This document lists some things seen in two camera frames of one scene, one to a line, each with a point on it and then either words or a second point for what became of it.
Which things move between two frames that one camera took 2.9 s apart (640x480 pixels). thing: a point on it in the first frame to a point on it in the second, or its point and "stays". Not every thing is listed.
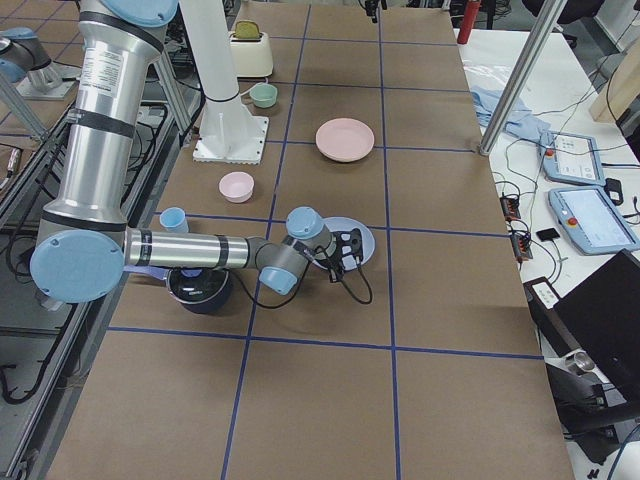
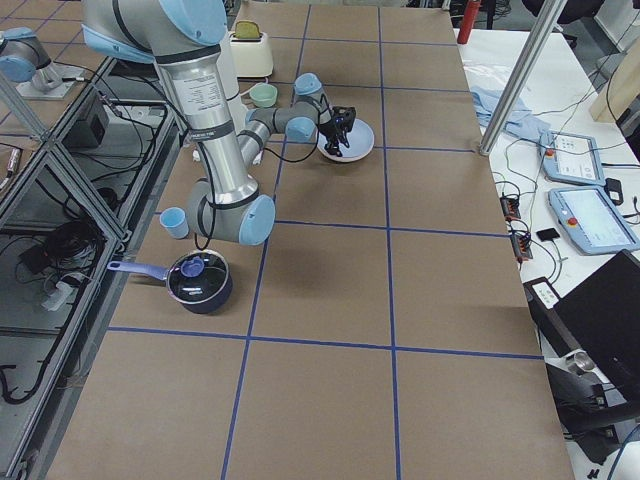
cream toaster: [252, 56] stays
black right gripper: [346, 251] to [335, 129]
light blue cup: [174, 221] stays
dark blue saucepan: [196, 290] stays
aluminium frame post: [526, 76] stays
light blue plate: [341, 224] to [360, 139]
